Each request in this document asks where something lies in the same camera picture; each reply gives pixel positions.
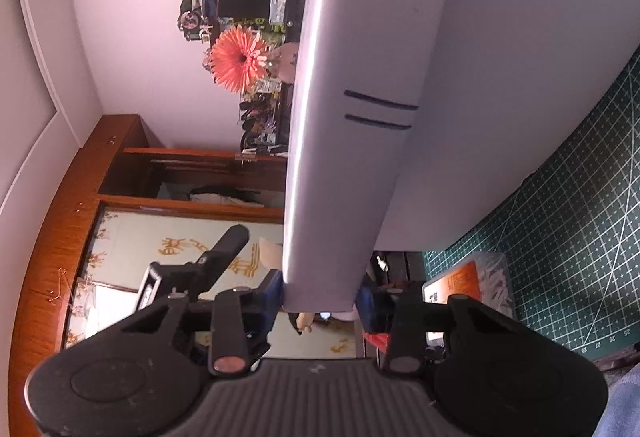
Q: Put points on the tea bottle vase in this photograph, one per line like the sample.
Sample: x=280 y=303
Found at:
x=287 y=59

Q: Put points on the pink gerbera flower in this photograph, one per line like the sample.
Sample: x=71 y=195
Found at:
x=237 y=59

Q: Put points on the beige chair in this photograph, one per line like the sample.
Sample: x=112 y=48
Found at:
x=270 y=257

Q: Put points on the green cutting mat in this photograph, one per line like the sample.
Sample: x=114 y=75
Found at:
x=575 y=242

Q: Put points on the clear plastic box orange label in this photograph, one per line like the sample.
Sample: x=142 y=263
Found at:
x=470 y=282

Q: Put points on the white cardboard box lid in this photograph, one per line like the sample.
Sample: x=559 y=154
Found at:
x=400 y=42

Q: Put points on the black computer tower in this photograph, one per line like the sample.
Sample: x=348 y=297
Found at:
x=240 y=4

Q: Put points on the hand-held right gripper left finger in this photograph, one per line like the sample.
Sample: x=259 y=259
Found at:
x=274 y=292

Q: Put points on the wet wipes pack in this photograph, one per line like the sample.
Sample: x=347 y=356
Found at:
x=278 y=4

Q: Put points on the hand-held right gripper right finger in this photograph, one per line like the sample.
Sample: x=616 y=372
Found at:
x=367 y=312

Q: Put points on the green patterned sliding door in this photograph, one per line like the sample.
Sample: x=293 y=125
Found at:
x=130 y=242

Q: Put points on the white towel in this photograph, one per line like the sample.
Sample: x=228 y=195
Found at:
x=225 y=199

